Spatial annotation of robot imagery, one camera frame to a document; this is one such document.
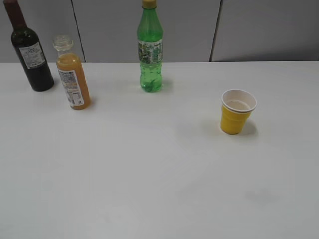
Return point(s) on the yellow paper cup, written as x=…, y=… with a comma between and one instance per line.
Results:
x=237, y=106

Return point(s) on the dark red wine bottle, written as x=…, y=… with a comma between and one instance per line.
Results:
x=28, y=49

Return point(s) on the green plastic soda bottle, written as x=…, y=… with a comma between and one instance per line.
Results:
x=150, y=36

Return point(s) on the orange juice glass bottle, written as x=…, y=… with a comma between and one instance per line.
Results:
x=71, y=73

